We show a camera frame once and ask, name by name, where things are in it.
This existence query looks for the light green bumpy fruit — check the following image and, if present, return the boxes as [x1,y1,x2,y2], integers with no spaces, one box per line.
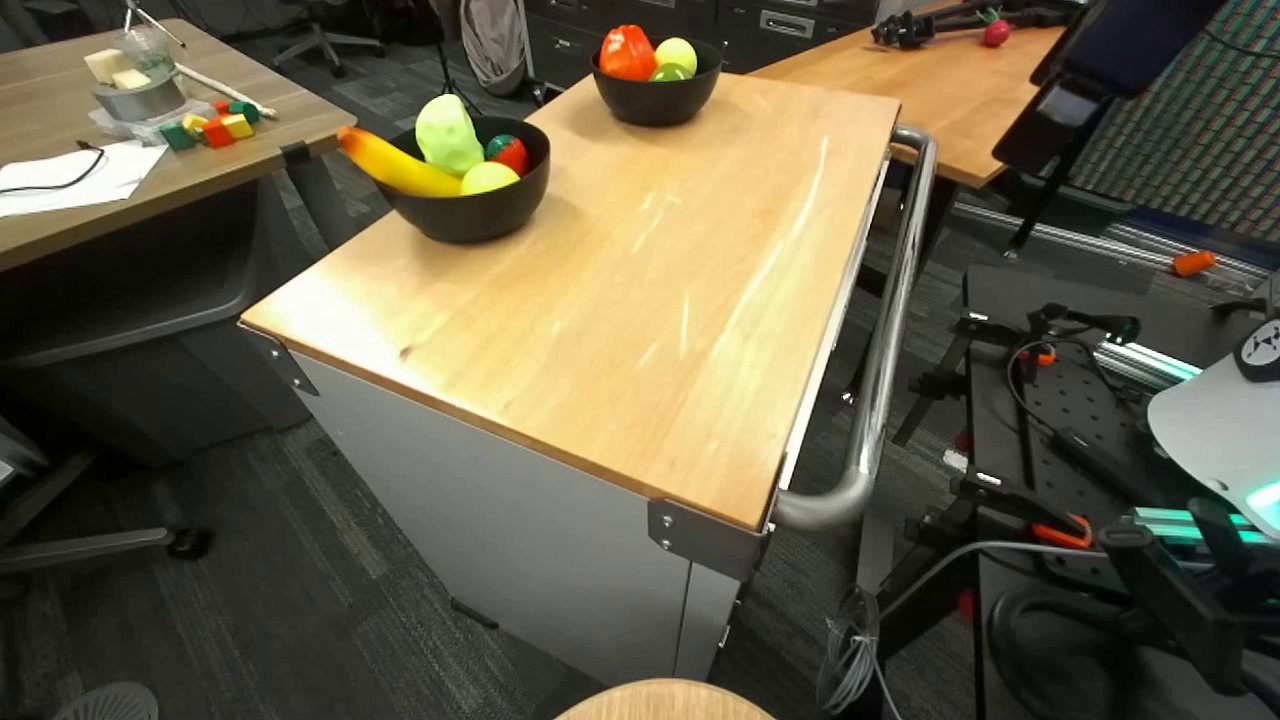
[417,93,485,177]

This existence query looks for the yellow toy lemon ball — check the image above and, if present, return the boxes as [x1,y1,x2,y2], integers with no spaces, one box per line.
[460,160,521,195]

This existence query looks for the white paper sheets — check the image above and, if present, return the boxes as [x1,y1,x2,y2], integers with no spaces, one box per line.
[0,142,164,218]

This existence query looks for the black bowl with banana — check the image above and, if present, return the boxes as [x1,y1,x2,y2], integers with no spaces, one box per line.
[385,118,550,244]

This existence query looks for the round wooden stool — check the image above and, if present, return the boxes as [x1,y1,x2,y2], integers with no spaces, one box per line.
[556,680,771,720]

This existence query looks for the wooden office desk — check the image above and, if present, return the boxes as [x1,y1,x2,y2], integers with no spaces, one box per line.
[0,15,358,471]

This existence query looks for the yellow green toy apple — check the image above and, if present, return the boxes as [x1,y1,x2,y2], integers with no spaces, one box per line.
[655,35,701,82]

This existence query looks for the silver cart handle bar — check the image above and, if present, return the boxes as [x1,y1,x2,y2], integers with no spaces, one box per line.
[771,130,937,534]

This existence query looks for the red orange toy pepper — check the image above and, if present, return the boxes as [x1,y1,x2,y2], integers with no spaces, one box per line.
[595,24,655,82]

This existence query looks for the clear plastic container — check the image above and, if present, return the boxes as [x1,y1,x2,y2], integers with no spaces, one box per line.
[83,30,185,119]

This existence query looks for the white stick on desk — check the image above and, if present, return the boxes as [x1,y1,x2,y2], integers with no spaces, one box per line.
[120,0,280,119]

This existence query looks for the yellow toy banana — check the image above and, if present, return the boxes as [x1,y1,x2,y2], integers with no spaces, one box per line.
[335,130,460,195]

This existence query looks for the colourful toy blocks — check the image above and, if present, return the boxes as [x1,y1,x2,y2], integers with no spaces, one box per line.
[159,102,263,153]

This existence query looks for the green toy ball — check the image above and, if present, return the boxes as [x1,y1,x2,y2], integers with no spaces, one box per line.
[485,131,516,156]

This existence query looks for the red toy strawberry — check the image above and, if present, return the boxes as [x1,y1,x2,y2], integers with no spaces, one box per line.
[491,138,526,177]

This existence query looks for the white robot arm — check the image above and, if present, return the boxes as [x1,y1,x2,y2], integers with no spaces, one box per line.
[1148,317,1280,543]

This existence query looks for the black bowl with pepper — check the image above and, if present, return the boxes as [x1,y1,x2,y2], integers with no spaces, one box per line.
[593,60,721,130]

